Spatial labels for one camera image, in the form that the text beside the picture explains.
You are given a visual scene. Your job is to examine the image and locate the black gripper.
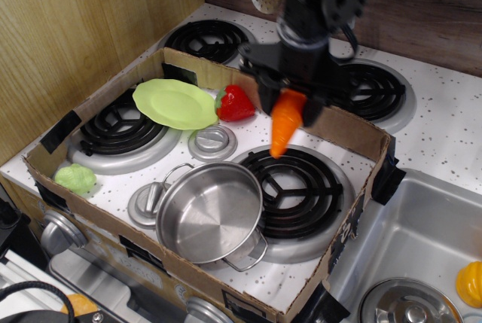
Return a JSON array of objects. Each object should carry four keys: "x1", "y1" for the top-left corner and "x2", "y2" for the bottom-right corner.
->
[{"x1": 238, "y1": 41, "x2": 358, "y2": 127}]

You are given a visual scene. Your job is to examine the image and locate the orange toy carrot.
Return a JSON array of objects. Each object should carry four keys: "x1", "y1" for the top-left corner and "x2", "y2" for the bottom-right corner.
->
[{"x1": 270, "y1": 90, "x2": 307, "y2": 159}]

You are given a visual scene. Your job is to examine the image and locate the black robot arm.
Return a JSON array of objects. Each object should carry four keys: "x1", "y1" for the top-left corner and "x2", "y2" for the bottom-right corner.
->
[{"x1": 239, "y1": 0, "x2": 366, "y2": 126}]

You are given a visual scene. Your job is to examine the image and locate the light green toy plate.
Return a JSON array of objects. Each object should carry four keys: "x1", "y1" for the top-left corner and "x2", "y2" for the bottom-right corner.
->
[{"x1": 133, "y1": 78, "x2": 218, "y2": 130}]

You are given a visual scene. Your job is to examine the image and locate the red toy strawberry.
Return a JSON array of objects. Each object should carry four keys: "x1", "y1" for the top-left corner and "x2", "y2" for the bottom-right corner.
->
[{"x1": 215, "y1": 84, "x2": 255, "y2": 122}]

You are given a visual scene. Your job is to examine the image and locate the grey centre stove knob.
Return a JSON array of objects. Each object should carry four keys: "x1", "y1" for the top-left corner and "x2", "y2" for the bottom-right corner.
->
[{"x1": 188, "y1": 125, "x2": 237, "y2": 162}]

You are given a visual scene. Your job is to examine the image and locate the grey stove knob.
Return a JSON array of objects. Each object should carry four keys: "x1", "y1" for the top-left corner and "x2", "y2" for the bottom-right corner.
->
[
  {"x1": 188, "y1": 125, "x2": 237, "y2": 162},
  {"x1": 127, "y1": 182, "x2": 165, "y2": 230}
]

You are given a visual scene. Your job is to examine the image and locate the back left black burner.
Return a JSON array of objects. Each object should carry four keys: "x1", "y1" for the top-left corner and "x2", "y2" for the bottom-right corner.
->
[{"x1": 157, "y1": 20, "x2": 257, "y2": 68}]

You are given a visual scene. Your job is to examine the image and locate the front right black burner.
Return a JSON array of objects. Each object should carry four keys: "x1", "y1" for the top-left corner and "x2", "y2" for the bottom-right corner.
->
[{"x1": 233, "y1": 145, "x2": 355, "y2": 264}]

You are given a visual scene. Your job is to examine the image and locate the brown cardboard fence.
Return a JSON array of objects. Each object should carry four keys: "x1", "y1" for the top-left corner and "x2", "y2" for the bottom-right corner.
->
[{"x1": 25, "y1": 48, "x2": 396, "y2": 322}]

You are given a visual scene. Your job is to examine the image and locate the stainless steel pot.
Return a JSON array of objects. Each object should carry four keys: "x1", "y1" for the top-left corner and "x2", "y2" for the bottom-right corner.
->
[{"x1": 156, "y1": 162, "x2": 268, "y2": 272}]

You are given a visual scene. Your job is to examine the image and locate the front left black burner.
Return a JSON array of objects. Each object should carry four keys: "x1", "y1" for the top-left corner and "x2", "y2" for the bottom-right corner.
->
[{"x1": 68, "y1": 89, "x2": 182, "y2": 175}]

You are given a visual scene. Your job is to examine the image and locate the grey front stove knob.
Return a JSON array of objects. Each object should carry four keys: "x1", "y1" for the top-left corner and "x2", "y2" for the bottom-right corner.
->
[{"x1": 127, "y1": 182, "x2": 165, "y2": 230}]

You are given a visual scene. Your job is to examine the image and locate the grey toy sink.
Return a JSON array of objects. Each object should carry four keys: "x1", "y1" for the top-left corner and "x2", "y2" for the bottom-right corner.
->
[{"x1": 328, "y1": 169, "x2": 481, "y2": 322}]

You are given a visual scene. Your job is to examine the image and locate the green toy lettuce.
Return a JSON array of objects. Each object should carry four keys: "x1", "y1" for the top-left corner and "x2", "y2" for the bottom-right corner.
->
[{"x1": 54, "y1": 163, "x2": 96, "y2": 195}]

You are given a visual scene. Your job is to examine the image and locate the silver pot lid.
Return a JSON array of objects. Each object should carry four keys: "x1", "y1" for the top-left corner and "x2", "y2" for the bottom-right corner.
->
[{"x1": 358, "y1": 278, "x2": 463, "y2": 323}]

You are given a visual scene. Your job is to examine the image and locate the grey lower oven knob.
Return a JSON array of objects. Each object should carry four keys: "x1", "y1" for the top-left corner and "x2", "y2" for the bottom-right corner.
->
[{"x1": 184, "y1": 297, "x2": 233, "y2": 323}]

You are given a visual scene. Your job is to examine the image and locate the grey oven knob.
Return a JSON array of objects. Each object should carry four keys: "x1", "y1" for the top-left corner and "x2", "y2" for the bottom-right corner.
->
[
  {"x1": 184, "y1": 297, "x2": 233, "y2": 323},
  {"x1": 41, "y1": 210, "x2": 87, "y2": 255}
]

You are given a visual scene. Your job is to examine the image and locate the yellow toy pepper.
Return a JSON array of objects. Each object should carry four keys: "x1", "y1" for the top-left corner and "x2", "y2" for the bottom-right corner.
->
[{"x1": 456, "y1": 261, "x2": 481, "y2": 309}]

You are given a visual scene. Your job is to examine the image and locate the grey oven front knob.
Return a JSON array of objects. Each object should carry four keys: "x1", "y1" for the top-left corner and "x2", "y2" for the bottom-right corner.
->
[{"x1": 41, "y1": 210, "x2": 87, "y2": 255}]

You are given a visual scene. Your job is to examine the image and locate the orange toy food piece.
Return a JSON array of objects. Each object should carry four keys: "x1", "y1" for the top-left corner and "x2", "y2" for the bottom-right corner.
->
[{"x1": 67, "y1": 293, "x2": 99, "y2": 317}]

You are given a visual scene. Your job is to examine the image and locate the black cable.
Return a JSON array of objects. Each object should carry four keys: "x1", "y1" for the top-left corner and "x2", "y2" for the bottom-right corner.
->
[{"x1": 0, "y1": 280, "x2": 75, "y2": 323}]

